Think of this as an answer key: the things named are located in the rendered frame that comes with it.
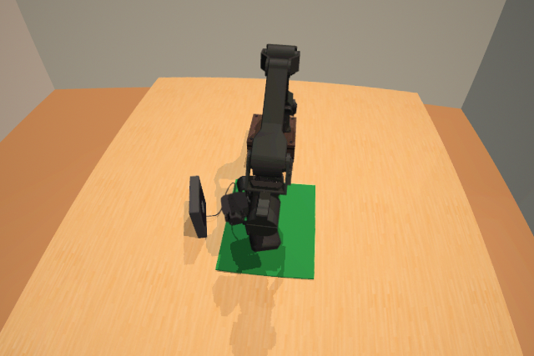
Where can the green circuit board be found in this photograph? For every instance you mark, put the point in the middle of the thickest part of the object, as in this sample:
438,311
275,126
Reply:
295,256

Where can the dark grey square cooling fan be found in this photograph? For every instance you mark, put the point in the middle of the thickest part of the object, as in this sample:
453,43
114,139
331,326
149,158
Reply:
197,206

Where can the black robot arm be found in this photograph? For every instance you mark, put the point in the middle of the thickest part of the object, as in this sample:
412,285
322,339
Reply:
268,157

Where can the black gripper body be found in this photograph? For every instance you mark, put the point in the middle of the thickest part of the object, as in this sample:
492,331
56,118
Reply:
260,243

